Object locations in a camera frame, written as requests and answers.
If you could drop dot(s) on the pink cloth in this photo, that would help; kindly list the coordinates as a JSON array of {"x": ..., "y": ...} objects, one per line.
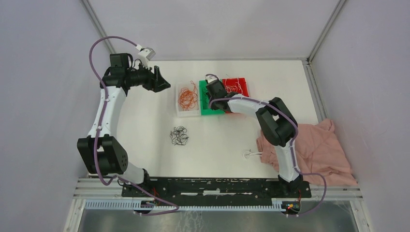
[{"x": 318, "y": 150}]

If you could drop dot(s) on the green plastic bin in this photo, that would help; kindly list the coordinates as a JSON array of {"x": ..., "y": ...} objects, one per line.
[{"x": 204, "y": 101}]

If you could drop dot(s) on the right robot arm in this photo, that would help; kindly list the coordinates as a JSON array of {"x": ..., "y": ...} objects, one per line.
[{"x": 278, "y": 126}]

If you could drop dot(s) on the blue cable duct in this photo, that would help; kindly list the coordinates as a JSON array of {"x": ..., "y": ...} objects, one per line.
[{"x": 139, "y": 205}]

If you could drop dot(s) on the red plastic bin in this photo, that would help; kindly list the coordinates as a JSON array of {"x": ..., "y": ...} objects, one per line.
[{"x": 236, "y": 84}]

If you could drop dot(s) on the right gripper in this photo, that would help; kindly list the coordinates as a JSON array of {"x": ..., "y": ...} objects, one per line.
[{"x": 211, "y": 100}]

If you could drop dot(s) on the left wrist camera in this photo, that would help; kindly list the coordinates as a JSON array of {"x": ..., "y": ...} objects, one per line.
[{"x": 145, "y": 54}]

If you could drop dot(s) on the clear plastic bin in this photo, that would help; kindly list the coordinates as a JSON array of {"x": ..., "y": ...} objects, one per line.
[{"x": 187, "y": 99}]

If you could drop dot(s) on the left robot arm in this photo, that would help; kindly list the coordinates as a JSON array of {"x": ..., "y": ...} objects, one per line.
[{"x": 101, "y": 152}]

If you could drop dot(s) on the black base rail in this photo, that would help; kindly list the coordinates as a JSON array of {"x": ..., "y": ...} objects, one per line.
[{"x": 201, "y": 191}]

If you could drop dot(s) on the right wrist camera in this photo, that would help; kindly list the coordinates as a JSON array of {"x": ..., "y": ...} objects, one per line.
[{"x": 209, "y": 78}]

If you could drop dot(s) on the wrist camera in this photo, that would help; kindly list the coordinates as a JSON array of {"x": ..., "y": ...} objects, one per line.
[
  {"x": 145, "y": 54},
  {"x": 209, "y": 78}
]

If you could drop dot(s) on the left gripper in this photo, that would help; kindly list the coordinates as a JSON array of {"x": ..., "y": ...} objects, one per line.
[{"x": 155, "y": 82}]

